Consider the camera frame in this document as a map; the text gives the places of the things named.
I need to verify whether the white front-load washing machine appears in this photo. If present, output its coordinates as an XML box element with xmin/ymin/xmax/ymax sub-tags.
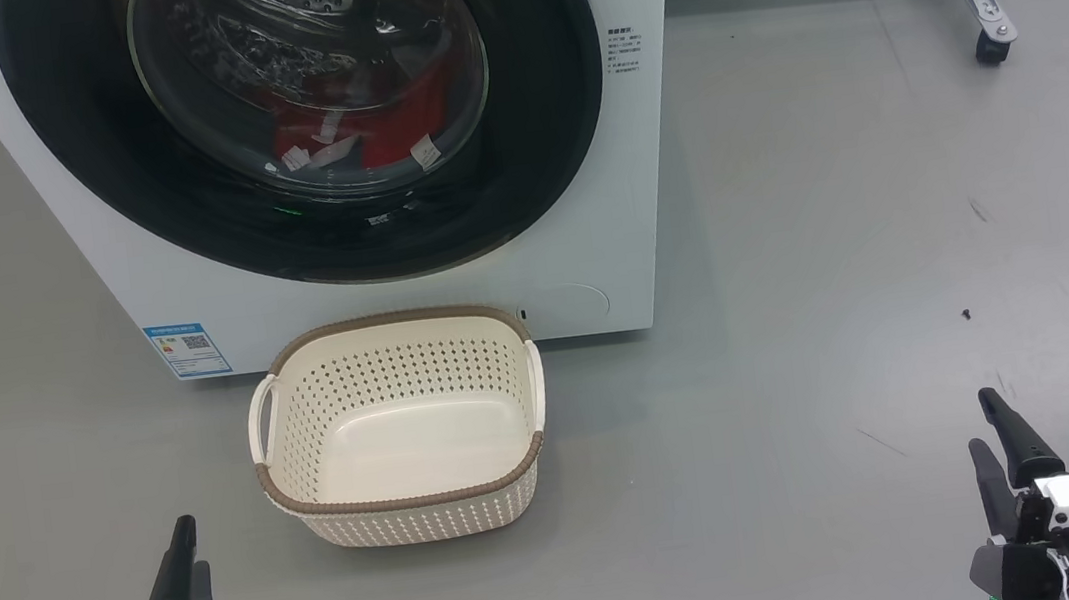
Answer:
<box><xmin>0</xmin><ymin>0</ymin><xmax>714</xmax><ymax>404</ymax></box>

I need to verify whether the cream perforated laundry basket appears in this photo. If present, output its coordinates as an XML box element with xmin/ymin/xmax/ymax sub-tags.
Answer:
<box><xmin>236</xmin><ymin>295</ymin><xmax>562</xmax><ymax>561</ymax></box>

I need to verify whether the red basketball jersey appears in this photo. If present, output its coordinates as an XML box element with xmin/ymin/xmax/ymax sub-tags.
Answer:
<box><xmin>267</xmin><ymin>68</ymin><xmax>459</xmax><ymax>184</ymax></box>

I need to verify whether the black round glass washer door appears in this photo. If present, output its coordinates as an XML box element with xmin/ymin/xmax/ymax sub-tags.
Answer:
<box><xmin>0</xmin><ymin>0</ymin><xmax>626</xmax><ymax>324</ymax></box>

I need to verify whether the blue energy label sticker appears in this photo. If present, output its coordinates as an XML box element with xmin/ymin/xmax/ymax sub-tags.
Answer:
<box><xmin>142</xmin><ymin>318</ymin><xmax>234</xmax><ymax>383</ymax></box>

